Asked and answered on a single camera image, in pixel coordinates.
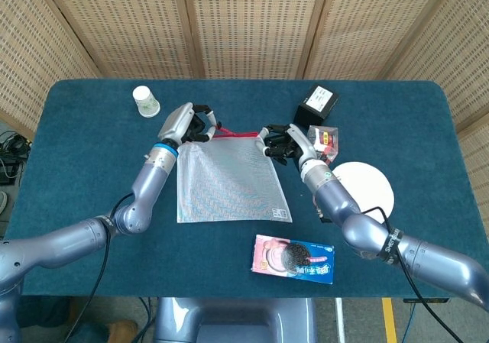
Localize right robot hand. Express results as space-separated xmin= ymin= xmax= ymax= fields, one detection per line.
xmin=254 ymin=123 xmax=319 ymax=167

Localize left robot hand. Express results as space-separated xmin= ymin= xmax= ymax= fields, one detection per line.
xmin=157 ymin=102 xmax=223 ymax=146

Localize silver mesh zipper pouch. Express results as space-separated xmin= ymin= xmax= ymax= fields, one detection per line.
xmin=176 ymin=134 xmax=293 ymax=225

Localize clear plastic toy box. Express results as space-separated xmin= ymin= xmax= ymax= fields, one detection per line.
xmin=307 ymin=125 xmax=340 ymax=165

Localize white paper cup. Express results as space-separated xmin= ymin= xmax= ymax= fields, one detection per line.
xmin=132 ymin=86 xmax=161 ymax=118

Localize black cardboard box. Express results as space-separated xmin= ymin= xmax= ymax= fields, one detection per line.
xmin=296 ymin=84 xmax=340 ymax=127

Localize blue felt table cloth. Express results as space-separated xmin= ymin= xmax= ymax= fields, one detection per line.
xmin=0 ymin=78 xmax=486 ymax=299

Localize white paper plate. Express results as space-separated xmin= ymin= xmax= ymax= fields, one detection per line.
xmin=331 ymin=161 xmax=395 ymax=225

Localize Oreo cookie box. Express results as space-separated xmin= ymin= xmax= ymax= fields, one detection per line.
xmin=251 ymin=234 xmax=335 ymax=286

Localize woven bamboo folding screen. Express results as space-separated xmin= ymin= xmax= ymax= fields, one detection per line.
xmin=0 ymin=0 xmax=489 ymax=191

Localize white table leg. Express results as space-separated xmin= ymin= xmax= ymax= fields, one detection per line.
xmin=335 ymin=298 xmax=347 ymax=343

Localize grey robot torso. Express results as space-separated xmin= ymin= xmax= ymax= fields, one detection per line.
xmin=154 ymin=296 xmax=318 ymax=343

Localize brown shoe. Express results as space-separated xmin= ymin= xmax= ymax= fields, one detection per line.
xmin=105 ymin=319 xmax=139 ymax=343

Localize black printed arm strap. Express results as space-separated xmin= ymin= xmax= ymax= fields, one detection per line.
xmin=376 ymin=228 xmax=405 ymax=267

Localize black floor cables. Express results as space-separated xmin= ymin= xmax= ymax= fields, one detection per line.
xmin=0 ymin=131 xmax=32 ymax=186

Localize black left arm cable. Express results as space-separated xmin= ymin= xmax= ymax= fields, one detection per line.
xmin=63 ymin=193 xmax=135 ymax=343

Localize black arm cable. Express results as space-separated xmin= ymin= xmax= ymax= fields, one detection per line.
xmin=63 ymin=193 xmax=135 ymax=343
xmin=362 ymin=205 xmax=464 ymax=343

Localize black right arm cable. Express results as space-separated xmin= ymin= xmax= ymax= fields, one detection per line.
xmin=362 ymin=205 xmax=464 ymax=343

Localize blue floor cable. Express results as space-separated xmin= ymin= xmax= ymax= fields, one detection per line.
xmin=407 ymin=303 xmax=418 ymax=343

